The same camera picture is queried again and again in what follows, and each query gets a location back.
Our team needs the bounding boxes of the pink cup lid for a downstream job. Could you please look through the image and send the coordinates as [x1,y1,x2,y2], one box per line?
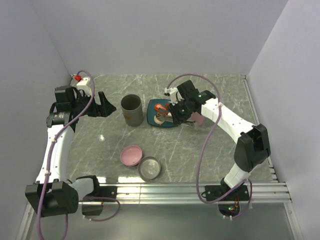
[120,145,143,167]

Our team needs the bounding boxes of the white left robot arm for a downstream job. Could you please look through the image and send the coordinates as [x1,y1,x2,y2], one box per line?
[25,85,116,218]

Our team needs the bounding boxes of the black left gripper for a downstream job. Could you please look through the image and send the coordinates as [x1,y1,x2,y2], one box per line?
[71,90,116,118]

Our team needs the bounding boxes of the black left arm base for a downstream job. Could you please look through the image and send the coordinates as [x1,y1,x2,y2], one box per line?
[81,185,118,217]

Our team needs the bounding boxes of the aluminium rail frame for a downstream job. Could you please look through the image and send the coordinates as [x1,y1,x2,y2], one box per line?
[28,75,292,240]

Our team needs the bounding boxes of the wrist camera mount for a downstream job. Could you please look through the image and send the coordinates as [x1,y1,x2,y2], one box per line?
[71,75,95,97]
[164,87,183,106]

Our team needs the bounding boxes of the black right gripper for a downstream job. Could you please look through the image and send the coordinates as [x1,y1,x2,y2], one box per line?
[167,98,193,126]

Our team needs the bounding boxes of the teal square plate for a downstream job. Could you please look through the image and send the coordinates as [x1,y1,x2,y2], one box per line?
[146,98,177,128]

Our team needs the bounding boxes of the red shrimp toy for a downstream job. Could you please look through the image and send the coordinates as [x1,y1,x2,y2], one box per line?
[154,103,168,113]

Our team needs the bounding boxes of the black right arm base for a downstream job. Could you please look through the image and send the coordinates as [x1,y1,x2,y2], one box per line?
[202,183,252,202]

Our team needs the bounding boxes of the white steamed bun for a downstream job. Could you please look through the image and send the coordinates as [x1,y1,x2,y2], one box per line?
[153,115,165,125]

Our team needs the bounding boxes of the grey plastic cup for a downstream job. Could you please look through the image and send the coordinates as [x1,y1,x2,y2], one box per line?
[120,94,144,127]

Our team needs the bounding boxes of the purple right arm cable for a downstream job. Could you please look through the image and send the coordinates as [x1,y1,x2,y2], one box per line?
[166,73,253,221]

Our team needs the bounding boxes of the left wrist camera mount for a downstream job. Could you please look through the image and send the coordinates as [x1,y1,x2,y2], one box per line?
[71,75,95,97]

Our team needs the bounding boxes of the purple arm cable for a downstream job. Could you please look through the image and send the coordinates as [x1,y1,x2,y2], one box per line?
[36,70,121,240]
[166,73,253,221]

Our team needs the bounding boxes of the pink plastic cup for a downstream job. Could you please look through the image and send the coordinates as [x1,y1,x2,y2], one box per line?
[186,112,205,128]

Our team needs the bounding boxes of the grey cup lid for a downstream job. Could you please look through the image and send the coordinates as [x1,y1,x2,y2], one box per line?
[138,156,161,181]

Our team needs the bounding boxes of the metal food tongs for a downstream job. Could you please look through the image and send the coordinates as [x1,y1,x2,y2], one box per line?
[155,112,191,126]

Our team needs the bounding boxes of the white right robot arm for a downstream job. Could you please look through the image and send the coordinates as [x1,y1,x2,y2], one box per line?
[164,80,271,200]

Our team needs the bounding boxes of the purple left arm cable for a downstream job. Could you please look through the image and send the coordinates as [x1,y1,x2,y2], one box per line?
[36,70,121,240]

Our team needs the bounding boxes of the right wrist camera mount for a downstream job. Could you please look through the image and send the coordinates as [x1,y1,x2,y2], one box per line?
[164,87,183,106]

